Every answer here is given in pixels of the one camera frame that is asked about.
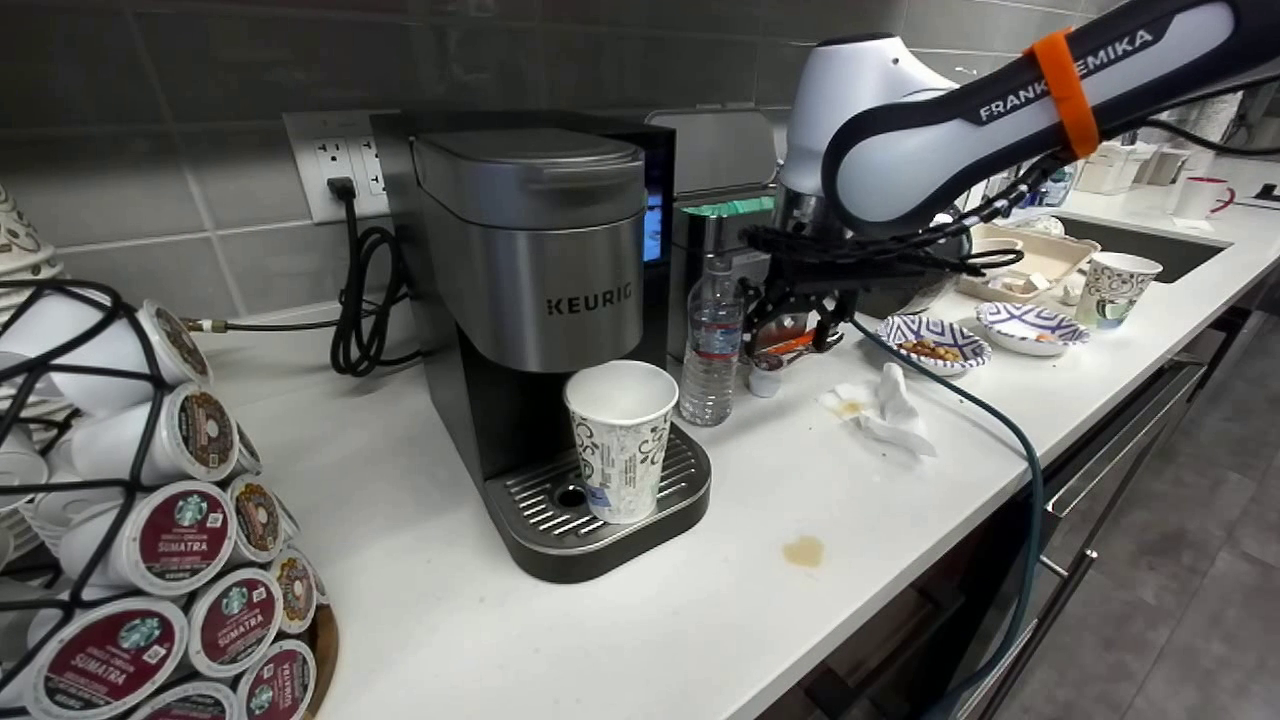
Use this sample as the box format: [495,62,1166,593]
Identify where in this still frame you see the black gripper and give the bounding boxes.
[741,225,872,392]

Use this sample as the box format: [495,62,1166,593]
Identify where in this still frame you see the small white coffee pod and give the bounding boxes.
[749,358,794,399]

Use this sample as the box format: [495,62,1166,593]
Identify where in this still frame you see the silver black Keurig coffee maker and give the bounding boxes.
[406,124,718,587]

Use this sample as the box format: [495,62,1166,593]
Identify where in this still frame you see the brown lid coffee pod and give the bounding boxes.
[274,550,323,637]
[221,474,289,569]
[0,297,218,406]
[65,386,244,490]

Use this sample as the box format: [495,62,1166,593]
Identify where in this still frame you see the red Starbucks lid coffee pod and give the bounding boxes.
[235,637,321,720]
[0,595,194,720]
[184,569,289,685]
[51,482,242,599]

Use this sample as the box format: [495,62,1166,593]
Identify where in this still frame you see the red orange sticks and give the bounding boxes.
[753,326,819,363]

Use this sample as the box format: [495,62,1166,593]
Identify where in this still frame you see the clear plastic water bottle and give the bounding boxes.
[675,252,749,433]

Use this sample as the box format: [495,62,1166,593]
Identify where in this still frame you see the crumpled white napkin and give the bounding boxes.
[825,362,939,464]

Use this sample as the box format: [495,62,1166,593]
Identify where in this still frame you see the silver box with green top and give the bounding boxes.
[666,193,789,373]

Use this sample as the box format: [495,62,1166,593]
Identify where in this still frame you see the blue patterned ceramic bowl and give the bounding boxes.
[877,314,992,386]
[971,297,1093,362]

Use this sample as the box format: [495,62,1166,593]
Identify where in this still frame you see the patterned paper cup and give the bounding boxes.
[1073,250,1169,337]
[560,358,684,528]

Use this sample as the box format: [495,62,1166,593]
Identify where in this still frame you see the grey box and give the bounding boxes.
[647,110,782,203]

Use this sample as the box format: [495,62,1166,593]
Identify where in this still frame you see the stainless undercounter appliance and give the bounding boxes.
[917,305,1264,720]

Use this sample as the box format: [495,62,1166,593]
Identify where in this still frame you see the steel sink basin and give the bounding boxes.
[1066,214,1231,288]

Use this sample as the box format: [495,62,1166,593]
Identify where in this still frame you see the white mug with red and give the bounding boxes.
[1172,172,1237,225]

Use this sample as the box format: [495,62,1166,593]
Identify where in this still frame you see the long dark robot cable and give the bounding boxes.
[843,314,1054,720]

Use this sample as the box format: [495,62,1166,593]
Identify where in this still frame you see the orange strap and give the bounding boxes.
[1027,30,1106,161]

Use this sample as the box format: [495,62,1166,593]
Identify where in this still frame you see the black power cord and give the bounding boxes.
[329,172,417,380]

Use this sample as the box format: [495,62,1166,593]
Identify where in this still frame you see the white wall outlet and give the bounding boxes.
[282,111,392,225]

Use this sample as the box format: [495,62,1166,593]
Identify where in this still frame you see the grey braided hose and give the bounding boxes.
[184,307,345,337]

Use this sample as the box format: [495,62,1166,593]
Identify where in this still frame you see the black wire pod holder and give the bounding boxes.
[0,275,345,720]

